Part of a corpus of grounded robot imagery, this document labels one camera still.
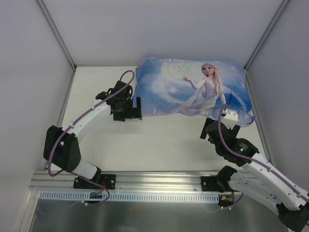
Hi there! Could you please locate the blue and pink printed pillowcase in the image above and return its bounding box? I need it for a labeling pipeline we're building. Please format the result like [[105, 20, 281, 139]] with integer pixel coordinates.
[[134, 57, 255, 127]]

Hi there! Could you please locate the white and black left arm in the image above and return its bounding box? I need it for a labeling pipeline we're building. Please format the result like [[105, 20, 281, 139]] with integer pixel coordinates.
[[43, 81, 142, 189]]

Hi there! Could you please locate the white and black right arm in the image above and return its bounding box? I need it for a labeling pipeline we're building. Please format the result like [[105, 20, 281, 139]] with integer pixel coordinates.
[[200, 118, 309, 232]]

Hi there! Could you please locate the shiny metal front plate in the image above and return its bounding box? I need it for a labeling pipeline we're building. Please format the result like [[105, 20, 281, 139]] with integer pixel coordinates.
[[29, 197, 287, 232]]

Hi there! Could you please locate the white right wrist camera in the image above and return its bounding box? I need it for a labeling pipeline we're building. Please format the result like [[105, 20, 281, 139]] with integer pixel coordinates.
[[221, 109, 238, 128]]

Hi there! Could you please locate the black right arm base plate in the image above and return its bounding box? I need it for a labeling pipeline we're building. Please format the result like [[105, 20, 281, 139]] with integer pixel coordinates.
[[200, 176, 234, 193]]

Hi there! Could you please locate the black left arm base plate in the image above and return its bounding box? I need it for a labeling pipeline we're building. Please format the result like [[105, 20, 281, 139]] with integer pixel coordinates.
[[73, 174, 116, 190]]

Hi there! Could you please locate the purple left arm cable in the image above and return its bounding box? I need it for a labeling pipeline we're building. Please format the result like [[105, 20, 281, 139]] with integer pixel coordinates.
[[47, 70, 136, 177]]

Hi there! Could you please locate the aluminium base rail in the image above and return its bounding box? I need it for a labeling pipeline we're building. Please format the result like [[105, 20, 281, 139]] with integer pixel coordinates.
[[29, 171, 218, 193]]

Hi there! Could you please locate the left aluminium corner post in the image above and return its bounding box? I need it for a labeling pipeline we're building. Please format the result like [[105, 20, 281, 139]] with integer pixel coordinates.
[[35, 0, 77, 71]]

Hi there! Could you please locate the aluminium corner post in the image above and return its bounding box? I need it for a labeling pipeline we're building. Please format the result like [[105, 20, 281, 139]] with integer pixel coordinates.
[[35, 0, 77, 71], [244, 0, 290, 70]]

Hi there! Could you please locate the white slotted cable duct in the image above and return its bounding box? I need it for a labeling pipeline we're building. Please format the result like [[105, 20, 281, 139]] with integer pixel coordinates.
[[39, 190, 219, 203]]

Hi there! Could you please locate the right aluminium corner post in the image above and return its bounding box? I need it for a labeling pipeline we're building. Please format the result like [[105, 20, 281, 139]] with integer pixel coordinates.
[[244, 0, 290, 70]]

